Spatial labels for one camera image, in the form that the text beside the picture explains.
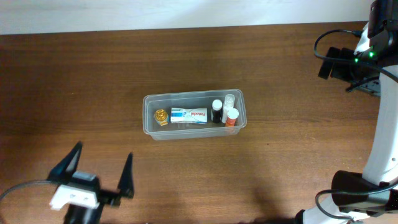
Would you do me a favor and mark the clear plastic container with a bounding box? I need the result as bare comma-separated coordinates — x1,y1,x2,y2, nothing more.
142,89,247,140

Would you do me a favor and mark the white medicine box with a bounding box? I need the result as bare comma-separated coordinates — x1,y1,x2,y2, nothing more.
170,108,208,124

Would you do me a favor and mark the black bottle white cap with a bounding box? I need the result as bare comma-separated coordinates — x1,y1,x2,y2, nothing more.
211,100,223,123

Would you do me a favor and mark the right black cable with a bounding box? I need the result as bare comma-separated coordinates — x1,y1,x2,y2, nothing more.
313,29,398,222

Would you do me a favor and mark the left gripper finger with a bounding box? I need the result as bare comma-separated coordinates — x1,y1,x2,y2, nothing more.
47,141,83,181
118,152,134,198

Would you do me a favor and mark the small gold-lid jar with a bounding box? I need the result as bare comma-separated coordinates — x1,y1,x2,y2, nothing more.
154,109,169,126

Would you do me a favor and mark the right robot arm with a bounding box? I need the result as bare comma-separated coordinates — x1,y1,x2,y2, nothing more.
292,0,397,223

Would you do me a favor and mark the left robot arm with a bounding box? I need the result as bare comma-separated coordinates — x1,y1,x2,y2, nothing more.
47,141,134,224

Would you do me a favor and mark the orange tube white cap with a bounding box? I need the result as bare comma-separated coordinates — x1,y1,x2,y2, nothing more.
226,108,239,127

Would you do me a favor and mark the white lotion bottle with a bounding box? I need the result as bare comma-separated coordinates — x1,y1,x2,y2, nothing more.
221,94,235,124

